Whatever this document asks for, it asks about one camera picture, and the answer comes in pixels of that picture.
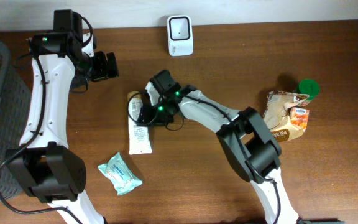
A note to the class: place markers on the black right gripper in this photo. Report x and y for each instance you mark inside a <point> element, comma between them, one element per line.
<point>144,118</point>

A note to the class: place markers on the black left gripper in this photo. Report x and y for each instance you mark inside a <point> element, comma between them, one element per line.
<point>101,58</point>

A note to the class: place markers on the white cream tube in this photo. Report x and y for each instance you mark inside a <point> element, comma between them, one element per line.
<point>139,141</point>

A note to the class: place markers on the teal tissue pack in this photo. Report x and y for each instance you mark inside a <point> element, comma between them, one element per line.
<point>122,178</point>

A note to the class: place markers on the beige snack bag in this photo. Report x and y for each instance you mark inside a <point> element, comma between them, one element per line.
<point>277,114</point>

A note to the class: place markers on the orange tissue pack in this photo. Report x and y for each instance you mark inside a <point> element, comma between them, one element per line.
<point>299,117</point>

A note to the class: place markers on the green lid jar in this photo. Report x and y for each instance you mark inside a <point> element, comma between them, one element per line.
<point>309,87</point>

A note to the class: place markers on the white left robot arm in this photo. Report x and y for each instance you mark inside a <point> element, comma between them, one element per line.
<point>43,165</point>

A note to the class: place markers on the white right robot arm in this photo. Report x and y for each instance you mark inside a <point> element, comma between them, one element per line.
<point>249,146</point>

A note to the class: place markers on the white barcode scanner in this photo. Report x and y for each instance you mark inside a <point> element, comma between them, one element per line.
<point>180,35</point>

